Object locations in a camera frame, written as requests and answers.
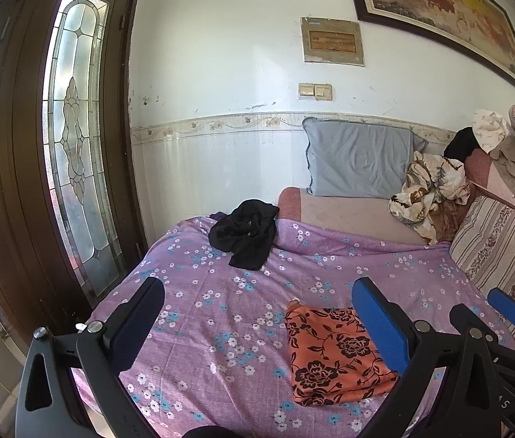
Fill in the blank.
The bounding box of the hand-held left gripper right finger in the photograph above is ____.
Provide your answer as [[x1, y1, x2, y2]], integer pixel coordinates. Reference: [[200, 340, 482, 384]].
[[351, 277, 509, 438]]

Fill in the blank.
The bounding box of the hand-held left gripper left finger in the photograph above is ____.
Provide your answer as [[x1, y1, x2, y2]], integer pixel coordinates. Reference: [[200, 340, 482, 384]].
[[15, 277, 165, 438]]

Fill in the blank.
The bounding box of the orange black floral garment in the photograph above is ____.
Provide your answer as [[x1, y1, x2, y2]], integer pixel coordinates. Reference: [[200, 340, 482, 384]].
[[284, 299, 400, 407]]

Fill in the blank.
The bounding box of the striped floral cushion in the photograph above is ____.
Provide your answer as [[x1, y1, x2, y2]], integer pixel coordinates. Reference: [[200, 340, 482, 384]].
[[449, 195, 515, 311]]

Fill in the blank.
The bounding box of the purple floral bedsheet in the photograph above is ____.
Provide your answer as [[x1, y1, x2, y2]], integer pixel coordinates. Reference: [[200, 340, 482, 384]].
[[71, 216, 515, 438]]

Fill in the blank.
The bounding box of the pink beige sofa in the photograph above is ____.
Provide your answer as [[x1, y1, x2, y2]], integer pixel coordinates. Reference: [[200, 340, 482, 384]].
[[277, 146, 515, 247]]

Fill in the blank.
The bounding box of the cream brown floral cloth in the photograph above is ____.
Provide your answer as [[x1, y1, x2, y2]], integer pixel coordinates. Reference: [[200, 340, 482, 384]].
[[388, 150, 472, 245]]

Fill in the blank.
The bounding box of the grey blue pillow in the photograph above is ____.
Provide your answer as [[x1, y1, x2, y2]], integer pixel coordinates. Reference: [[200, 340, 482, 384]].
[[302, 117, 428, 199]]

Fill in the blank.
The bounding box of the black cloth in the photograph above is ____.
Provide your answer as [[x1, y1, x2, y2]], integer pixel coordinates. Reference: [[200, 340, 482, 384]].
[[444, 127, 481, 161]]

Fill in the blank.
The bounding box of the white printed cloth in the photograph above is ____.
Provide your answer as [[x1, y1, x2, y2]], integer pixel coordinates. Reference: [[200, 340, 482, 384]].
[[473, 108, 515, 153]]

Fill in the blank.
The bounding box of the wooden door with stained glass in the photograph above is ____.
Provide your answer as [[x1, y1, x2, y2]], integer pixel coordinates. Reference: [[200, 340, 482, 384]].
[[0, 0, 149, 343]]

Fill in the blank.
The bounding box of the framed painting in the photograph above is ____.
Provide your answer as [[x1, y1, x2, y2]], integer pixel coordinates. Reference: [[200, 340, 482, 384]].
[[342, 0, 515, 100]]

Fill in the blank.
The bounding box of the beige wall panel cover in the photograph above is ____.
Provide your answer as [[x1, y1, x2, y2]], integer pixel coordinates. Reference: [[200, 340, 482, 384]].
[[301, 17, 365, 67]]

